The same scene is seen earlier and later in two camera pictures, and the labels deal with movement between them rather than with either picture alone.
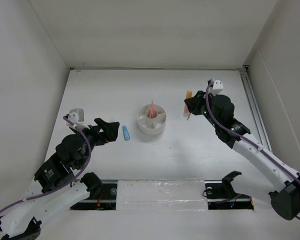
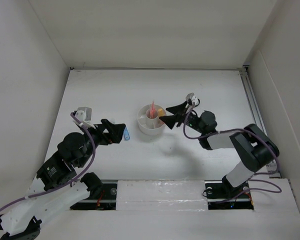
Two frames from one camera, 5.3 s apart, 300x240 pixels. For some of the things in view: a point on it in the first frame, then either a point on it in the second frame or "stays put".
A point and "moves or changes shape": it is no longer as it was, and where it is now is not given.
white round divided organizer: [151, 119] stays put
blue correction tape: [126, 133] stays put
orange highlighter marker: [189, 94] moves or changes shape
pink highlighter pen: [152, 112] stays put
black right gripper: [194, 103] → [180, 109]
